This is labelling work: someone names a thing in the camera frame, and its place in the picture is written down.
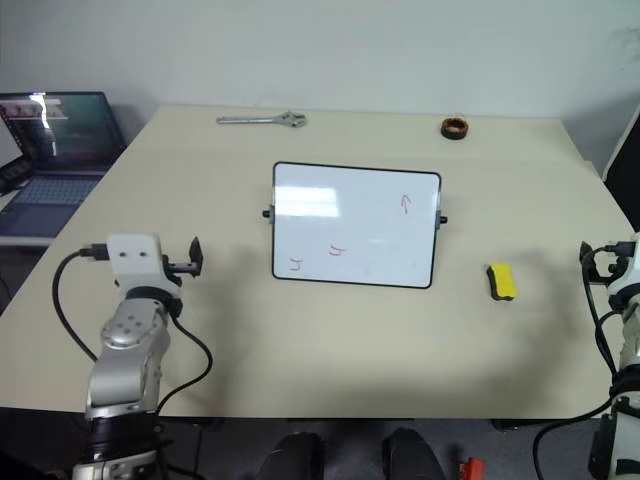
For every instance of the small white-screen monitor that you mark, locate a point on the small white-screen monitor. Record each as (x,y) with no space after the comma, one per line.
(9,145)

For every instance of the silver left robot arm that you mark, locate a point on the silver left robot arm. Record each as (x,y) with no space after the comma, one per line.
(125,360)

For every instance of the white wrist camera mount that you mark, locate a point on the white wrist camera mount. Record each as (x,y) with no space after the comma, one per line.
(134,260)
(631,270)

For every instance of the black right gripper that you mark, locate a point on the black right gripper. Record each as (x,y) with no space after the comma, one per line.
(605,265)

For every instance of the small red object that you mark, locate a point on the small red object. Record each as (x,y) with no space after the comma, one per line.
(472,469)

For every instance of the yellow black whiteboard eraser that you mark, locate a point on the yellow black whiteboard eraser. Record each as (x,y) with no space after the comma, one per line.
(502,281)

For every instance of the black panel white edge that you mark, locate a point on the black panel white edge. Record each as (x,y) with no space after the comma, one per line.
(625,185)

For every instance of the silver adjustable wrench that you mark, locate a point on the silver adjustable wrench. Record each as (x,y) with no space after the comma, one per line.
(260,119)

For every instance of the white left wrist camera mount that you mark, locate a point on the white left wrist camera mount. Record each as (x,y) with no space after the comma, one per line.
(134,260)

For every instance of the black-framed whiteboard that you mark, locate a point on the black-framed whiteboard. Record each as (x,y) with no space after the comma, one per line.
(350,225)

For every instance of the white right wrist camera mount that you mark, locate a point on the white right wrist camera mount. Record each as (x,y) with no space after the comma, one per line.
(631,270)

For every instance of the open dark blue laptop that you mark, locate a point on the open dark blue laptop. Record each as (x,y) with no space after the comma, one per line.
(75,135)

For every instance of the dark rounded shape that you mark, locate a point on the dark rounded shape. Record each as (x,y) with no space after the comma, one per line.
(412,455)

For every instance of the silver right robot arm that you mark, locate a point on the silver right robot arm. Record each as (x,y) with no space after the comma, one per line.
(631,320)

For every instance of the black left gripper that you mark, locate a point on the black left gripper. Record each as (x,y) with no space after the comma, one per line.
(175,268)

